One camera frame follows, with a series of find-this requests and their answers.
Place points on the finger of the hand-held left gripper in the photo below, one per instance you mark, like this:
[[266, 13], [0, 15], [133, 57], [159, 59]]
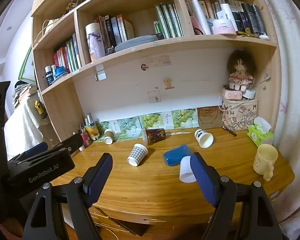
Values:
[[32, 151], [71, 142]]

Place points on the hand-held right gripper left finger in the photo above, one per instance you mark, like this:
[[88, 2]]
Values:
[[100, 177]]

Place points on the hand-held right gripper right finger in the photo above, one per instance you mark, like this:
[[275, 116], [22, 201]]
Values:
[[202, 177]]

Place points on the plain white cup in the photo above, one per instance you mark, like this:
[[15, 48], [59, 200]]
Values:
[[186, 171]]

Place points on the blue cup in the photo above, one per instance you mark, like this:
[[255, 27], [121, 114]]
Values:
[[176, 155]]

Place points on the olive brown paper cup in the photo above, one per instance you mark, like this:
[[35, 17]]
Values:
[[109, 135]]

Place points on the white cup with dark label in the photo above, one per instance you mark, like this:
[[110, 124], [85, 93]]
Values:
[[203, 137]]

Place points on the plaid paper cup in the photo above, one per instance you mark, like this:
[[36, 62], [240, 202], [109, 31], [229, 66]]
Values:
[[138, 153]]

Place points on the dark red patterned cup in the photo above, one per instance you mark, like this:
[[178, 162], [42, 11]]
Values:
[[155, 135]]

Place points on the group of small bottles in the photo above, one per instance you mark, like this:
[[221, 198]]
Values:
[[89, 128]]

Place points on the white cloth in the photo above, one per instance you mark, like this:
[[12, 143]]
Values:
[[22, 125]]

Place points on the grape picture card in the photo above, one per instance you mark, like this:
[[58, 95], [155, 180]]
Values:
[[150, 120], [185, 117], [127, 127], [104, 127]]

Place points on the yellow toy figure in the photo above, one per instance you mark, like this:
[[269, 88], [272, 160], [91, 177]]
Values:
[[40, 107]]

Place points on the dark pen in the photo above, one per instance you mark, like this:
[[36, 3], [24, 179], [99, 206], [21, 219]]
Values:
[[228, 131]]

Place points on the brown picture card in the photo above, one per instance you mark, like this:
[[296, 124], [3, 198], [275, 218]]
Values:
[[209, 117]]

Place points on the stack of books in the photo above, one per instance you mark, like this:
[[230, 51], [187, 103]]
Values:
[[22, 91]]

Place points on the cream mug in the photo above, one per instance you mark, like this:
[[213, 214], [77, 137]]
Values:
[[265, 160]]

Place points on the dark bottle with white cap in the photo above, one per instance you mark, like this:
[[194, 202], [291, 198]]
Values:
[[49, 75]]

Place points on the printed fabric storage box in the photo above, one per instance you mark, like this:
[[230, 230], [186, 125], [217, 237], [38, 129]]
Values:
[[240, 116]]

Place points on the blue jar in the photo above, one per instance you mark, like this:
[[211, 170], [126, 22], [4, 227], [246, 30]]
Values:
[[60, 71]]

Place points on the green tissue pack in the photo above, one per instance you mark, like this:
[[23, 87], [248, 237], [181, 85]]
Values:
[[261, 135]]

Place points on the green framed picture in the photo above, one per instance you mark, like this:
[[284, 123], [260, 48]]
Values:
[[26, 65]]

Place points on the pink box device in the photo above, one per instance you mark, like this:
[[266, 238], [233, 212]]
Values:
[[231, 95]]

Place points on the row of red green books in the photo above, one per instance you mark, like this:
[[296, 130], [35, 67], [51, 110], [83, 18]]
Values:
[[66, 55]]

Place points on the white round device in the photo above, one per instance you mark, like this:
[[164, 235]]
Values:
[[250, 94]]

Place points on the white printed thermos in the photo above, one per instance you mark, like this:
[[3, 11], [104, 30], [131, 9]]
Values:
[[93, 42]]

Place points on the curly haired doll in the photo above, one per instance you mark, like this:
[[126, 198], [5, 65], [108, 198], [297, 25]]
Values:
[[240, 72]]

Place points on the grey case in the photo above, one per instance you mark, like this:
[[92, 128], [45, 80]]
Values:
[[136, 40]]

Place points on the row of dark books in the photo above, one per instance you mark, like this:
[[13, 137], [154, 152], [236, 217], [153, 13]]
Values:
[[115, 28]]

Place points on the wooden bookshelf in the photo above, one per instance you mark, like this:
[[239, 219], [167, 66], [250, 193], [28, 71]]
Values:
[[190, 47]]

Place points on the white curtain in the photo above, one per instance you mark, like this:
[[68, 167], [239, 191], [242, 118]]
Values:
[[292, 80]]

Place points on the pink and white jar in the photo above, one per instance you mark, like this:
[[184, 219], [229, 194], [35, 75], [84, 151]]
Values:
[[223, 26]]

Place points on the white tube bottle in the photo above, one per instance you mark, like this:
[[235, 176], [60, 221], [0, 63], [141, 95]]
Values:
[[200, 17]]

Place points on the row of mixed books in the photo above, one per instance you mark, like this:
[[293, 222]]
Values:
[[240, 12]]

